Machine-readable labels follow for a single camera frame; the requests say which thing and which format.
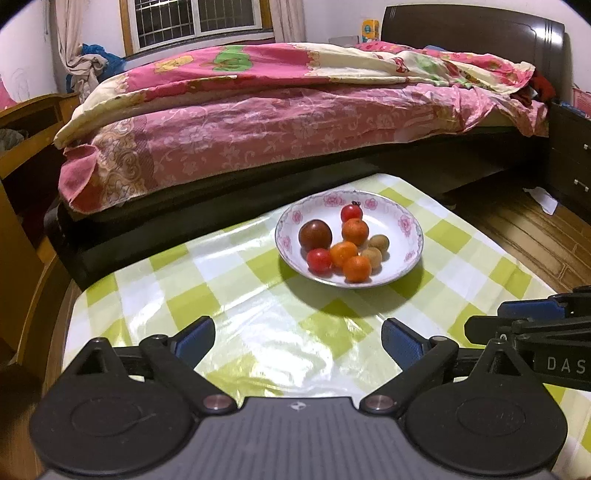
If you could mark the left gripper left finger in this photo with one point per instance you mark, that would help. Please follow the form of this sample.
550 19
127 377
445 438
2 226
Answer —
173 360

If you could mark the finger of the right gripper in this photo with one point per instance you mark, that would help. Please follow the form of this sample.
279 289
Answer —
541 312

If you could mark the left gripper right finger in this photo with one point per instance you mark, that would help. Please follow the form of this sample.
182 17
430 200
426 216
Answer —
425 363

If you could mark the orange mandarin front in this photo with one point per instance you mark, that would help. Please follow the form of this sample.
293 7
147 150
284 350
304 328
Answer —
357 269

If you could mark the tan longan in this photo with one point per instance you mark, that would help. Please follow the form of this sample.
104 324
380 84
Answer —
374 255
380 242

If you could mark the small orange mandarin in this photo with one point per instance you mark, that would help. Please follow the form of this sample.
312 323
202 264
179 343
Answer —
341 252

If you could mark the red cherry tomato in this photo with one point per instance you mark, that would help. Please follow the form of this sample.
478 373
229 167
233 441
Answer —
319 261

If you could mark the red cherry tomato stemmed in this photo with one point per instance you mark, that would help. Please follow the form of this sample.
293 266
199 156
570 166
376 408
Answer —
351 211

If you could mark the dark red tomato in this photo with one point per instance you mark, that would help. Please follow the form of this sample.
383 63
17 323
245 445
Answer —
315 234

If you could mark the white paper on floor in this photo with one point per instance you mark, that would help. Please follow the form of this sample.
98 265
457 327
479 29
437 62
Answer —
547 202

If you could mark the white floral plate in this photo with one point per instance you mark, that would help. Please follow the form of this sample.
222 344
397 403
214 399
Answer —
382 215

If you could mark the wooden cabinet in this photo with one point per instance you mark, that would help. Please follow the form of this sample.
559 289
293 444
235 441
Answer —
33 279

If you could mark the dark nightstand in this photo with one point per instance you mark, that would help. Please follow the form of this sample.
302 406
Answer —
569 135

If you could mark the pink floral quilt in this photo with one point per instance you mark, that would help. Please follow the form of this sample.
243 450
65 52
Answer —
223 109

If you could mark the dark wooden headboard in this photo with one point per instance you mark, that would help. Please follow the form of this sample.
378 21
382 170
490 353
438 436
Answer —
462 28

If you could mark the blue clothes pile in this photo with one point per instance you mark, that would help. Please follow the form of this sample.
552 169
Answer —
90 65

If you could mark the yellow box on headboard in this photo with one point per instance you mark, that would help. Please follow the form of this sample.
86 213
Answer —
370 30

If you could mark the barred window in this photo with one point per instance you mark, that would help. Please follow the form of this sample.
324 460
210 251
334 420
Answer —
149 24

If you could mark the beige curtain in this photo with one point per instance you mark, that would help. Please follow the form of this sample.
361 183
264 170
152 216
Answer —
69 15

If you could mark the dark bed frame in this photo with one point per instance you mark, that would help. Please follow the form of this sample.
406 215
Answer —
449 168

